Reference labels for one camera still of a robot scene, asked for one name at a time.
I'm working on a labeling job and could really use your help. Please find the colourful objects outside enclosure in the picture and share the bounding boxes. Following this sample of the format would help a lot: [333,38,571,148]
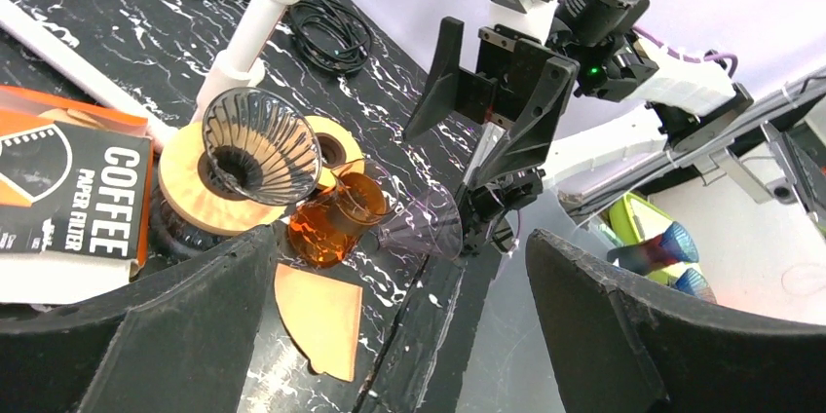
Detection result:
[607,193,717,304]

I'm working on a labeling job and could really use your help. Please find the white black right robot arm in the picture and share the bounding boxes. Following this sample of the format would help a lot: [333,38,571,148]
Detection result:
[403,0,752,189]

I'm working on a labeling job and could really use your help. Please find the black cable bundle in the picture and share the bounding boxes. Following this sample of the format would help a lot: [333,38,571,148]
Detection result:
[286,0,376,79]

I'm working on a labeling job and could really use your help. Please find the clear glass ribbed dripper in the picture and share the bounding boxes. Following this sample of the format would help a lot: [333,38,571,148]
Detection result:
[202,88,323,206]

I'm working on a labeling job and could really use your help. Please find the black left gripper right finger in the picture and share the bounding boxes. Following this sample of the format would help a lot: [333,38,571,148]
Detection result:
[525,229,825,412]

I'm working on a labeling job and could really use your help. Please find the white PVC pipe frame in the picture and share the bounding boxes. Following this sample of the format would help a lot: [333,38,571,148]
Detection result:
[1,0,298,143]

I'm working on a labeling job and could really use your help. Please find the brown paper coffee filter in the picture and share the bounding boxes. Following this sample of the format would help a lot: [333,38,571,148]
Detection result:
[274,264,362,382]

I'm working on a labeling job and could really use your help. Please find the wooden ring dripper holder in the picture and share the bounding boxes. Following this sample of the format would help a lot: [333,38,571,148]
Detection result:
[158,122,285,237]

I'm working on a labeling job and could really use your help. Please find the aluminium frame rail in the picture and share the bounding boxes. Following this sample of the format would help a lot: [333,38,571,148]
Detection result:
[565,67,825,223]

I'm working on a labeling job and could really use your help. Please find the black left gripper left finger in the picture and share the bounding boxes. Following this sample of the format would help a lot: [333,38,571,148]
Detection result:
[1,226,277,412]

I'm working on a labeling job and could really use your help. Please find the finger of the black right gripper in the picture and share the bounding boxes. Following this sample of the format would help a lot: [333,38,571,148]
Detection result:
[473,56,580,186]
[402,17,498,140]

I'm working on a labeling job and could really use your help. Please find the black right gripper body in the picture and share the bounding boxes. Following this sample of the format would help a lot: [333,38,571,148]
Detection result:
[476,24,578,130]

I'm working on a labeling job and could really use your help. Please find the orange coffee filter box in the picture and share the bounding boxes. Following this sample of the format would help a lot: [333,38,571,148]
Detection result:
[1,86,154,305]

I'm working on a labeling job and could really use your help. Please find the amber glass server pitcher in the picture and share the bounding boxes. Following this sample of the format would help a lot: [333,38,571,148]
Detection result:
[286,158,396,268]

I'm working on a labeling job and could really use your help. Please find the pink translucent plastic dripper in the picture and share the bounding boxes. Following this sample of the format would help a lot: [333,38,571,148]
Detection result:
[377,183,464,260]

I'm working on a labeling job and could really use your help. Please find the clear glass server pitcher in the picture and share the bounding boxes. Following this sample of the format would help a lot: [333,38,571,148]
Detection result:
[149,186,227,262]

